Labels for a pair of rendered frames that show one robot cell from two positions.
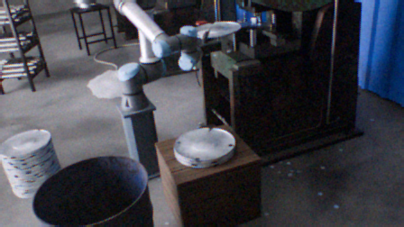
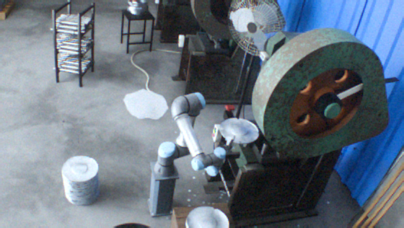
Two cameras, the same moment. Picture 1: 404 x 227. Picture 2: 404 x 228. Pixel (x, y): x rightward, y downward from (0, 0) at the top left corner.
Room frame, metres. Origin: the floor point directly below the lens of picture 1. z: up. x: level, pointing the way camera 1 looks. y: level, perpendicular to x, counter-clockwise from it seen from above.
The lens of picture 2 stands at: (0.05, 0.22, 2.25)
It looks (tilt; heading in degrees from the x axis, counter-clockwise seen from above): 35 degrees down; 359
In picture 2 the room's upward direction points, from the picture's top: 11 degrees clockwise
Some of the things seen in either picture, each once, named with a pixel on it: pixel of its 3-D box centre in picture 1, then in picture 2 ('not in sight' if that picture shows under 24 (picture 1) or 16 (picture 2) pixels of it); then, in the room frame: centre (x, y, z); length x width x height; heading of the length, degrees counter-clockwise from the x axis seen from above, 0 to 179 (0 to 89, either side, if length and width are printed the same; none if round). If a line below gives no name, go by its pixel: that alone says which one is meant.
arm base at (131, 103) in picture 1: (133, 97); (165, 164); (1.84, 0.38, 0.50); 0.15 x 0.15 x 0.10
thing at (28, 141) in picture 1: (24, 142); (79, 168); (1.82, 1.05, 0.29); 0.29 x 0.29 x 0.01
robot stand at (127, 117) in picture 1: (142, 140); (161, 189); (1.84, 0.38, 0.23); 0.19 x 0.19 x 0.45; 22
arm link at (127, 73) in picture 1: (131, 77); (167, 153); (1.85, 0.38, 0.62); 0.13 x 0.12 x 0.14; 130
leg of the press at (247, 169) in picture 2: (302, 84); (288, 182); (1.92, -0.58, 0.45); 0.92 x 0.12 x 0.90; 109
